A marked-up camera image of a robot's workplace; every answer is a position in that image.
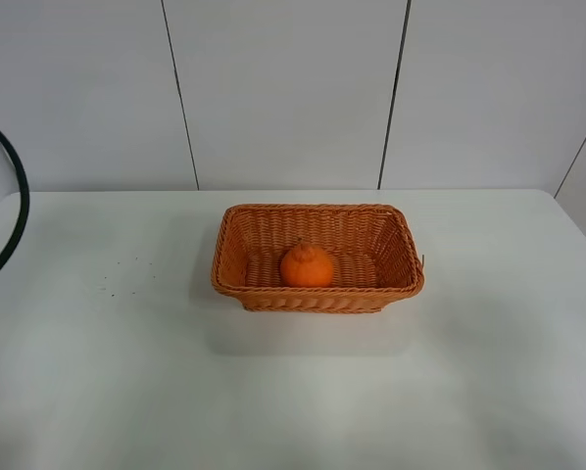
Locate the orange fruit with stem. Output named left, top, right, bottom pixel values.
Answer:
left=279, top=241, right=334, bottom=288

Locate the orange wicker basket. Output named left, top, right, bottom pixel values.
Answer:
left=211, top=205, right=424, bottom=313

